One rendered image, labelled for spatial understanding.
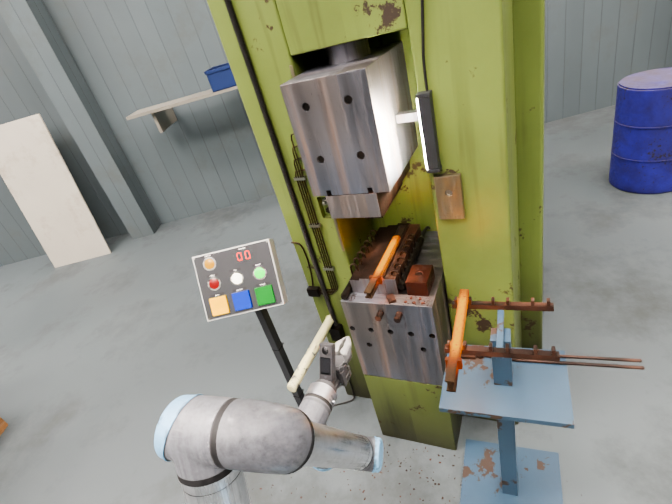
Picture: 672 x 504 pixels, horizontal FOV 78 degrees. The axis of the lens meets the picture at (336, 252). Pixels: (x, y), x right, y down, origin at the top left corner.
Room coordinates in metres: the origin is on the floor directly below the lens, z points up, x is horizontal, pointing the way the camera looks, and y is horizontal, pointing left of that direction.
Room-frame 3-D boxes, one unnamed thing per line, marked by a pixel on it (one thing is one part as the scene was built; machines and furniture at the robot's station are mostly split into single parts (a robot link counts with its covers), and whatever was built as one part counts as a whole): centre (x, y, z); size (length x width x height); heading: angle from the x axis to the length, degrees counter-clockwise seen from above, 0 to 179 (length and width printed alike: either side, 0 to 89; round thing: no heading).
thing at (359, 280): (1.53, -0.21, 0.96); 0.42 x 0.20 x 0.09; 149
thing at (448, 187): (1.30, -0.44, 1.27); 0.09 x 0.02 x 0.17; 59
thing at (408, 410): (1.51, -0.27, 0.23); 0.56 x 0.38 x 0.47; 149
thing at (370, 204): (1.53, -0.21, 1.32); 0.42 x 0.20 x 0.10; 149
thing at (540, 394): (0.94, -0.43, 0.71); 0.40 x 0.30 x 0.02; 62
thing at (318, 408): (0.79, 0.21, 0.98); 0.12 x 0.09 x 0.10; 149
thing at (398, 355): (1.51, -0.27, 0.69); 0.56 x 0.38 x 0.45; 149
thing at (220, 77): (4.77, 0.47, 1.57); 0.52 x 0.38 x 0.20; 85
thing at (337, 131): (1.51, -0.25, 1.56); 0.42 x 0.39 x 0.40; 149
